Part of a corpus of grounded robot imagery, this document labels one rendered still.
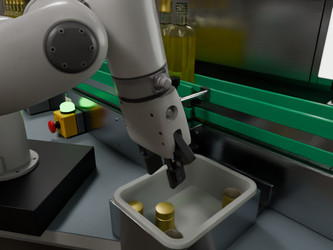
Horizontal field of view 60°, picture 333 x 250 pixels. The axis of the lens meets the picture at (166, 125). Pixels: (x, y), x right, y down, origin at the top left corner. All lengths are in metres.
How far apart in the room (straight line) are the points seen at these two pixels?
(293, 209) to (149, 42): 0.43
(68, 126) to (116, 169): 0.25
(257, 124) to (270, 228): 0.20
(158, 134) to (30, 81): 0.18
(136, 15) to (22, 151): 0.44
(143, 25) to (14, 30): 0.13
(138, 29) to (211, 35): 0.53
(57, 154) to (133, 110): 0.38
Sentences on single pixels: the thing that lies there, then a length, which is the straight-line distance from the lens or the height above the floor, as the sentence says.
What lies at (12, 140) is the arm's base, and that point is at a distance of 0.66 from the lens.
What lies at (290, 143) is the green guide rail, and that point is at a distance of 0.59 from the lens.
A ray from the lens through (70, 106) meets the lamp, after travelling 0.94.
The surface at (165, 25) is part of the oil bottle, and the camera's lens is 0.78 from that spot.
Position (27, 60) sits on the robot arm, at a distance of 0.27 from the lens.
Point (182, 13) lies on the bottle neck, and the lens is 0.75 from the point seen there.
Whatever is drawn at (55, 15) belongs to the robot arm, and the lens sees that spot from 0.27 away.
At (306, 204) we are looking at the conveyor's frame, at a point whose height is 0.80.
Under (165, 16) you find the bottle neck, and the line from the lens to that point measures 0.79.
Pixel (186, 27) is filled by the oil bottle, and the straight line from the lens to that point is 0.74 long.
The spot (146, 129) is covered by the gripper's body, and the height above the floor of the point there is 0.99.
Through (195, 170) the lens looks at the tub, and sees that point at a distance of 0.64.
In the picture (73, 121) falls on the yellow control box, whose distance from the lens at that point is 0.94.
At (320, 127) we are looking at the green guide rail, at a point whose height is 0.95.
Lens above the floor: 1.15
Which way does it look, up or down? 24 degrees down
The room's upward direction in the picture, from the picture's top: straight up
